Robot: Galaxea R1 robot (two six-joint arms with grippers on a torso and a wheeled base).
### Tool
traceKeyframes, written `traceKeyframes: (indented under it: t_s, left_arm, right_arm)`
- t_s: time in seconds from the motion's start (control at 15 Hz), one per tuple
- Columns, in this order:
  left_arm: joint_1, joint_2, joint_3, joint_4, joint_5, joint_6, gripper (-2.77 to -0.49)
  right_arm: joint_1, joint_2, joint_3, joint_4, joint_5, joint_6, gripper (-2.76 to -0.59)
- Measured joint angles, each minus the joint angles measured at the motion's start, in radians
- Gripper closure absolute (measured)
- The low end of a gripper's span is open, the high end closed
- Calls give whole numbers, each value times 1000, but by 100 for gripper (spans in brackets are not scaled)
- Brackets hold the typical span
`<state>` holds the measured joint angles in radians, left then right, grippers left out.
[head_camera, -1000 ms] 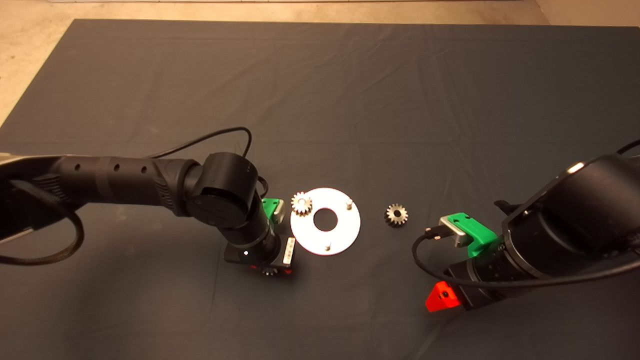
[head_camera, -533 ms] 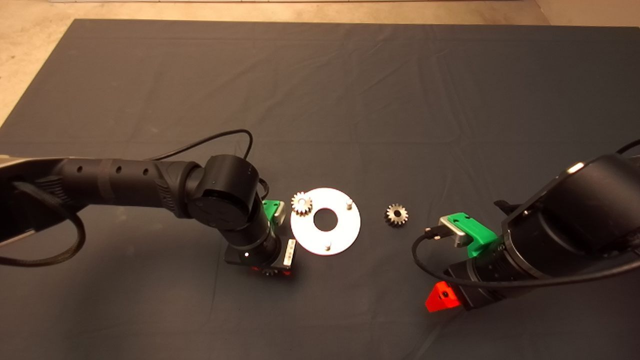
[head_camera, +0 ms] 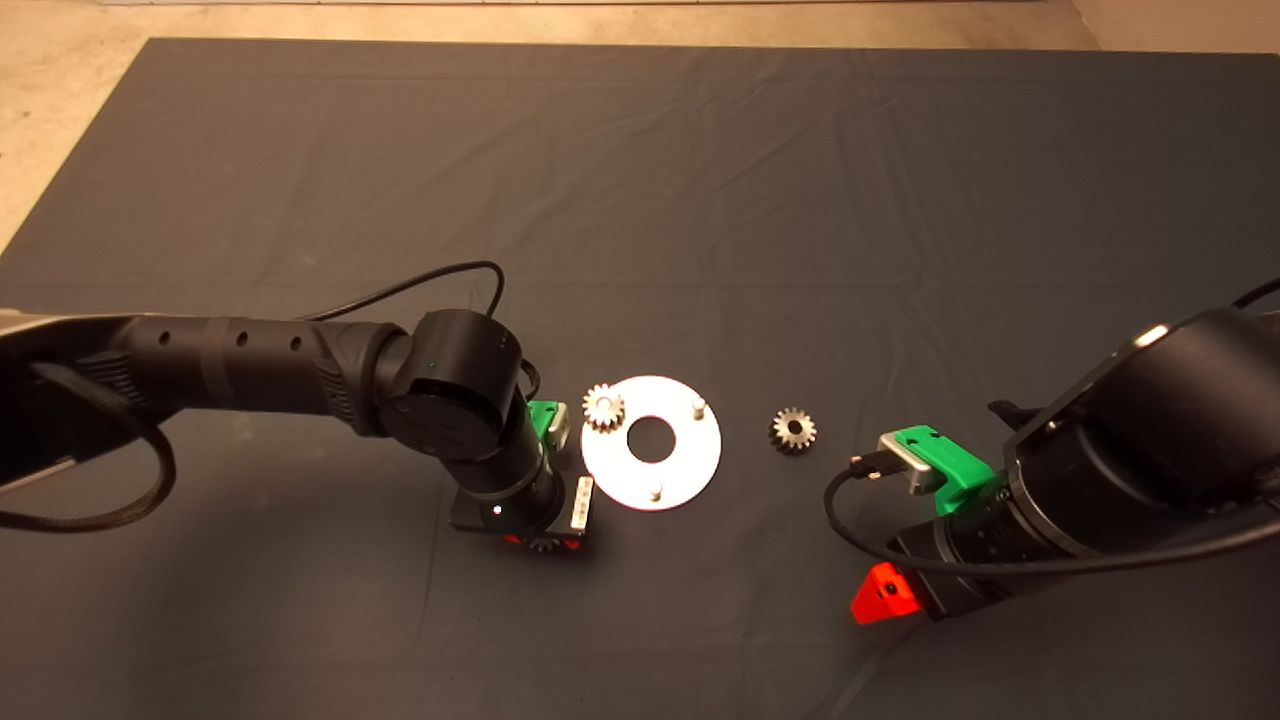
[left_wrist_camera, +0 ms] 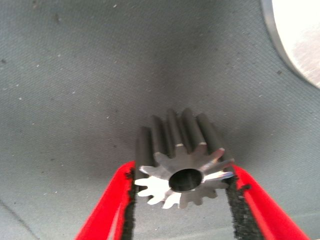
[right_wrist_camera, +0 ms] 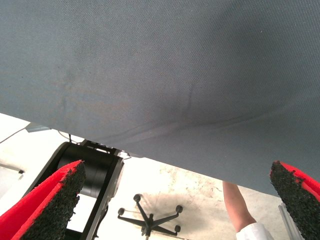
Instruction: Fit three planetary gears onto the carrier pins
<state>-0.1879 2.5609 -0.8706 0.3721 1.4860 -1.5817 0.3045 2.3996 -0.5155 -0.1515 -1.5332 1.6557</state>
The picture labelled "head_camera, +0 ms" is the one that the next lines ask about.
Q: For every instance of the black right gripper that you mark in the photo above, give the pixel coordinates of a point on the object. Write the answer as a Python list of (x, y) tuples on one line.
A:
[(965, 565)]

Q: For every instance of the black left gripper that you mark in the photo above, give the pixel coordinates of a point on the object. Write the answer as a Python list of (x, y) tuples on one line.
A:
[(520, 510)]

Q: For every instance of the small steel planetary gear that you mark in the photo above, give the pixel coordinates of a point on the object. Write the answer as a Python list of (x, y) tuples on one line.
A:
[(785, 425), (544, 545), (598, 415)]

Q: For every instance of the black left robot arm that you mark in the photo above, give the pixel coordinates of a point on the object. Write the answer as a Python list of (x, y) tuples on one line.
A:
[(250, 365)]

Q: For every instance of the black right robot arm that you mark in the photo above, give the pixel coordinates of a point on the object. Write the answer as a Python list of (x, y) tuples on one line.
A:
[(1160, 430)]

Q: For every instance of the white round peg plate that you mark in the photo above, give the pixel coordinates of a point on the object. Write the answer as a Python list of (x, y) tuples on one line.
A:
[(690, 460)]

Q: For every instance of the dark grey table cloth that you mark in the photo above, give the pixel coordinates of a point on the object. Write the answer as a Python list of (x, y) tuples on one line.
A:
[(800, 200)]

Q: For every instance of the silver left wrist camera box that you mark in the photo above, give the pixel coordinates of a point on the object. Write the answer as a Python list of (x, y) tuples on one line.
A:
[(560, 428)]

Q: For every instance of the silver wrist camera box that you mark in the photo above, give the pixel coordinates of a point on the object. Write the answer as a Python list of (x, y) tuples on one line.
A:
[(560, 428), (905, 460)]

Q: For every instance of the green left camera mount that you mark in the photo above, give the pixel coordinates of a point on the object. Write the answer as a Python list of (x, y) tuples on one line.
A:
[(541, 418)]

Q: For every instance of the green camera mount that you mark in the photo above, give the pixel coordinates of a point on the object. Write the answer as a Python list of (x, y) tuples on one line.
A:
[(950, 465), (541, 418)]

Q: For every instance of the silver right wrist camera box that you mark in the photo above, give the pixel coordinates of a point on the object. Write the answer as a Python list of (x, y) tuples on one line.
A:
[(905, 460)]

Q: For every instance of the green right camera mount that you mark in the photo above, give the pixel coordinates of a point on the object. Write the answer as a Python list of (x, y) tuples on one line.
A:
[(950, 465)]

